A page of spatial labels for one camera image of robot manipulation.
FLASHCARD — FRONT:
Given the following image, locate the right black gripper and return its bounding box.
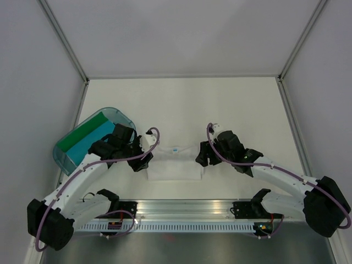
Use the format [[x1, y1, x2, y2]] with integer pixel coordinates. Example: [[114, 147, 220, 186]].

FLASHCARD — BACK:
[[195, 139, 233, 167]]

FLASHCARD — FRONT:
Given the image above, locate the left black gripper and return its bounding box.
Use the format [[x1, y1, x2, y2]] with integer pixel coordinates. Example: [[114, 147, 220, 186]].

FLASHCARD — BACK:
[[120, 135, 153, 173]]

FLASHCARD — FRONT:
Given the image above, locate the white t shirt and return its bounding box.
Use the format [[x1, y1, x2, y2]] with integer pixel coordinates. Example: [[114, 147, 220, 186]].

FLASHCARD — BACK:
[[146, 146, 204, 181]]

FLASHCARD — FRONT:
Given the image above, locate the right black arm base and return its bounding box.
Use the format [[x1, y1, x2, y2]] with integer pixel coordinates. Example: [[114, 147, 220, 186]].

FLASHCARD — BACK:
[[229, 201, 283, 220]]

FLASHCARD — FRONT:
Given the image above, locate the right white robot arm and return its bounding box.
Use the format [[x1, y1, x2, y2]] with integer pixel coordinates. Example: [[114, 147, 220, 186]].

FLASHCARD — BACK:
[[195, 123, 351, 238]]

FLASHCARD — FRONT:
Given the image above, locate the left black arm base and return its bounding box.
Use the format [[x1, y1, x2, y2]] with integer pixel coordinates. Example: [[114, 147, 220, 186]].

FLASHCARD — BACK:
[[109, 201, 138, 219]]

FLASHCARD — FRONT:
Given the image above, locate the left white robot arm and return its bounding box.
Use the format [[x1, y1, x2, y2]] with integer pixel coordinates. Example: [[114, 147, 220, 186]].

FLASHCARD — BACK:
[[27, 124, 160, 252]]

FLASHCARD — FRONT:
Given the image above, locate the rolled blue t shirt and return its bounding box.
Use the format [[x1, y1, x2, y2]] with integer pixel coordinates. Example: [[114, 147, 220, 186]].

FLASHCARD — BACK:
[[67, 121, 115, 166]]

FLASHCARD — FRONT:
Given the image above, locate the rolled green t shirt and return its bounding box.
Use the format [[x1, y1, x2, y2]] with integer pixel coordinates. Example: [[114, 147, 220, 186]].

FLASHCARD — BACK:
[[56, 112, 108, 152]]

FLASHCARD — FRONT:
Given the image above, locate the teal translucent plastic bin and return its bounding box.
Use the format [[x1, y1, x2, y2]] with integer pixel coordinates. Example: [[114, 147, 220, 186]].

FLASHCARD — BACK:
[[53, 107, 136, 175]]

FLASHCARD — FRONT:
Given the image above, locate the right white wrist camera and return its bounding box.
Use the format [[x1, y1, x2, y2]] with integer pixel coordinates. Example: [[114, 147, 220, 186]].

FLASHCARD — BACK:
[[209, 123, 227, 138]]

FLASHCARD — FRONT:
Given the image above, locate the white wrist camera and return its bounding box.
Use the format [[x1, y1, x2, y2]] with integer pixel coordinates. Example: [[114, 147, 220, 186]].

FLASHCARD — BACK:
[[209, 123, 227, 138], [140, 132, 157, 152]]

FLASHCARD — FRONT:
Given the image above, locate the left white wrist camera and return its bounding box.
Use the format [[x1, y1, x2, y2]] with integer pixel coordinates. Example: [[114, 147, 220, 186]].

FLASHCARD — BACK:
[[140, 132, 157, 152]]

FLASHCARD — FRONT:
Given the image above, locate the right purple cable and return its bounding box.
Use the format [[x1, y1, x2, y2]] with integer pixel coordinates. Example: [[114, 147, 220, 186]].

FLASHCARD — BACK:
[[206, 122, 352, 240]]

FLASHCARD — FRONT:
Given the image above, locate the aluminium mounting rail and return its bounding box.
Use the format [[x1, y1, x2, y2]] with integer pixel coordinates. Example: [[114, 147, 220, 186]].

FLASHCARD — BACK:
[[79, 198, 309, 221]]

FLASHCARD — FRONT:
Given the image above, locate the right aluminium frame post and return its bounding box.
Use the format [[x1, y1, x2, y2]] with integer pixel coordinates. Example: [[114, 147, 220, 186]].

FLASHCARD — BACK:
[[277, 0, 329, 83]]

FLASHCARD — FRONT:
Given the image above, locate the aluminium frame post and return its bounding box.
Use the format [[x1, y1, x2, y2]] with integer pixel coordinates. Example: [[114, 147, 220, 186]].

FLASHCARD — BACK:
[[277, 0, 329, 83], [37, 0, 89, 84]]

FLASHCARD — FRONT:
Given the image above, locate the white slotted cable duct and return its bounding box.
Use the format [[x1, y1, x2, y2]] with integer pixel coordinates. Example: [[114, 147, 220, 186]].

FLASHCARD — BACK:
[[78, 221, 254, 233]]

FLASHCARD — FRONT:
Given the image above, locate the left aluminium frame post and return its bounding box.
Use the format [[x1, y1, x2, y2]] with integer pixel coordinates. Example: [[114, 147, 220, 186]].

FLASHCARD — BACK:
[[37, 0, 89, 84]]

